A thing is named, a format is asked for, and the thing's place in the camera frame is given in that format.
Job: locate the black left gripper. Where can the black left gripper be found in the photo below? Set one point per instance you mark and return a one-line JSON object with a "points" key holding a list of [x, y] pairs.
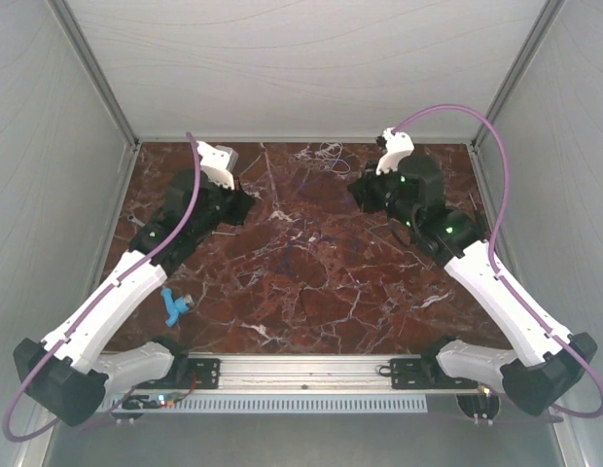
{"points": [[242, 202]]}

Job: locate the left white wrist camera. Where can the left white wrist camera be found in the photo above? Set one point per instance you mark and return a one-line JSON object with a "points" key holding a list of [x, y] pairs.
{"points": [[218, 163]]}

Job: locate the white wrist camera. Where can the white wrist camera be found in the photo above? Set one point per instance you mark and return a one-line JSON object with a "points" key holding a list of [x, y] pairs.
{"points": [[396, 145], [218, 163]]}

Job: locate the grey slotted cable duct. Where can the grey slotted cable duct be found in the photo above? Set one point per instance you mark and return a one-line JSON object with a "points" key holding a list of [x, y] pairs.
{"points": [[271, 403]]}

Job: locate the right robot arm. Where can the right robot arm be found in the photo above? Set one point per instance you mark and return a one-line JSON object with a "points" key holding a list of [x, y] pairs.
{"points": [[455, 243]]}

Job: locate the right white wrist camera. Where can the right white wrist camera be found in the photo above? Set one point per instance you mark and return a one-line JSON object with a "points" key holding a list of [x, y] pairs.
{"points": [[396, 145]]}

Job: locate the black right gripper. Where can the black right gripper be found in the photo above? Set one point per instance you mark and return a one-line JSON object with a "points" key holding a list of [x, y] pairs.
{"points": [[363, 189]]}

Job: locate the silver ratchet wrench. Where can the silver ratchet wrench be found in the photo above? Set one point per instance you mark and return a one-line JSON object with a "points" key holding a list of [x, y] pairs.
{"points": [[133, 219]]}

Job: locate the small black screwdriver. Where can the small black screwdriver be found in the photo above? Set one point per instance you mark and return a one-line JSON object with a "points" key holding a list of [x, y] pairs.
{"points": [[479, 214]]}

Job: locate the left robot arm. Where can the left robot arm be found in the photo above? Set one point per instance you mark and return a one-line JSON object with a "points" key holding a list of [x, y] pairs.
{"points": [[65, 372]]}

